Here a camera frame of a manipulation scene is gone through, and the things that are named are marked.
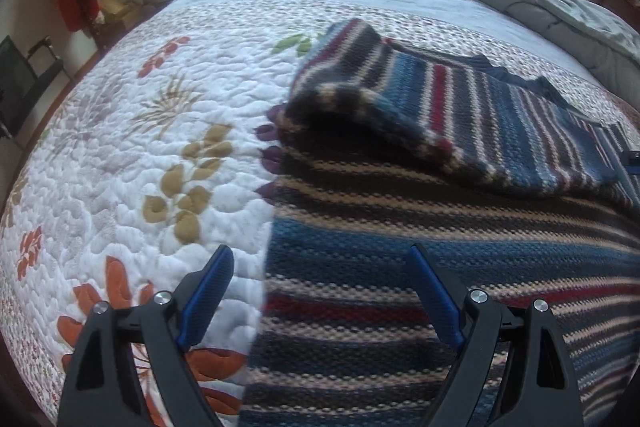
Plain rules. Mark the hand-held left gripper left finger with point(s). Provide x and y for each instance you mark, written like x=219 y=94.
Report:
x=205 y=292

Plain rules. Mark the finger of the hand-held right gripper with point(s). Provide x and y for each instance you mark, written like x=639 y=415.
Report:
x=633 y=162

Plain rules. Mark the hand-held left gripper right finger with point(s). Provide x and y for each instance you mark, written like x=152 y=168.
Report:
x=434 y=289

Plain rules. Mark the striped knitted sweater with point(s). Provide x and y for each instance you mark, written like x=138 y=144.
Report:
x=430 y=227

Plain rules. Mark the floral quilted bedspread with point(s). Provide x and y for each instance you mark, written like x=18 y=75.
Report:
x=165 y=147

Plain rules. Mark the black chair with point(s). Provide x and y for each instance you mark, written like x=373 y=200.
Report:
x=22 y=82

